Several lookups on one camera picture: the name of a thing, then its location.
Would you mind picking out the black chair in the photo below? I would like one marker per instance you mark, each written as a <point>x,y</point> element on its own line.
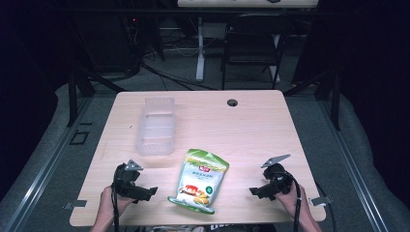
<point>251,48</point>

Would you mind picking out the grey metal table bracket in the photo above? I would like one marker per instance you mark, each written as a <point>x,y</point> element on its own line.
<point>74,204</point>
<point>319,201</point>

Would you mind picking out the aluminium floor rail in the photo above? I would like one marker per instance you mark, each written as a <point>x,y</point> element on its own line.
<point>42,167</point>
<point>351,167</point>

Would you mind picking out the clear plastic container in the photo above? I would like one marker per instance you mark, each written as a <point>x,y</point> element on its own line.
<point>156,127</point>

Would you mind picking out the white desk leg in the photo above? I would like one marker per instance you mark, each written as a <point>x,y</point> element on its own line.
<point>200,48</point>

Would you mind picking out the green and white snack bag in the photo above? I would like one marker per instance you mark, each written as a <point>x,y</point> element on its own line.
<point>199,180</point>

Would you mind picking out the person's right hand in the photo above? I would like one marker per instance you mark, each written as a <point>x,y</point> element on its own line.
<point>291,203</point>

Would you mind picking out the person's left hand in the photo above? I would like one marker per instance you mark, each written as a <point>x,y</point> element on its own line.
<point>108,203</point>

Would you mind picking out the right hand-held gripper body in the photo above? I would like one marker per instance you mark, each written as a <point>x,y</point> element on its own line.
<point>278,180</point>

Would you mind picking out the black metal stand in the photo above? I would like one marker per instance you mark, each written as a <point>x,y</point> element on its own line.
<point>328,93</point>
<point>77,90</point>

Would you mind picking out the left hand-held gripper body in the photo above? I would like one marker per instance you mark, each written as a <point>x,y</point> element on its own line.
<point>124,182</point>

